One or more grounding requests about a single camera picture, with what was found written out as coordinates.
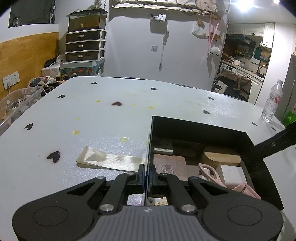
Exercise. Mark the glass fish tank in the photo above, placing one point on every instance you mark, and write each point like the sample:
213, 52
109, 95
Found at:
87, 20

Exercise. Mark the white drawer cabinet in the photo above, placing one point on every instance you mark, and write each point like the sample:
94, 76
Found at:
85, 45

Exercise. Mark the small black labelled box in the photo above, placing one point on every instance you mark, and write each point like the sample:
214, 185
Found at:
162, 147

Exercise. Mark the white USB charger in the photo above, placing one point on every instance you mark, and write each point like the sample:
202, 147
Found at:
231, 176

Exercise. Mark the pink scissors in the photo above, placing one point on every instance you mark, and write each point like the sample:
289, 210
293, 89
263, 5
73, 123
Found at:
210, 174

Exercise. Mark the white plush toy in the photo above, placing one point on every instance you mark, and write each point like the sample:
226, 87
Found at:
215, 51

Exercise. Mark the black storage box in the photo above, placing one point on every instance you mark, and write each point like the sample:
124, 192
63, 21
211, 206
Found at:
198, 136

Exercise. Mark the dark chair with clothes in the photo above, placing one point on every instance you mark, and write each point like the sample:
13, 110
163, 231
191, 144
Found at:
233, 85

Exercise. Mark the clear plastic storage bin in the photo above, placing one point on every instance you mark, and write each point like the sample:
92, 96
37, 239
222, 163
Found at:
16, 103

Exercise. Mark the brown card with clear hook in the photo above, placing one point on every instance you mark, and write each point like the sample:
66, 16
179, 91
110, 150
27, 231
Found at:
175, 165

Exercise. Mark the clear plastic water bottle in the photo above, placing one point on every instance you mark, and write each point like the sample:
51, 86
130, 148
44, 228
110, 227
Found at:
272, 102

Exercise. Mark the white wall socket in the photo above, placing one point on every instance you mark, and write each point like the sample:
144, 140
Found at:
11, 80

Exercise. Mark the oval wooden block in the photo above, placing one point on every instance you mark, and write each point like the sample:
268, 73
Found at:
214, 156

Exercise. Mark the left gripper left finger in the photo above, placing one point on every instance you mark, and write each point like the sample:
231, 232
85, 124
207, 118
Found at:
140, 176

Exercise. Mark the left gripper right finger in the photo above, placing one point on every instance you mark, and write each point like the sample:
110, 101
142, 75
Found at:
153, 177

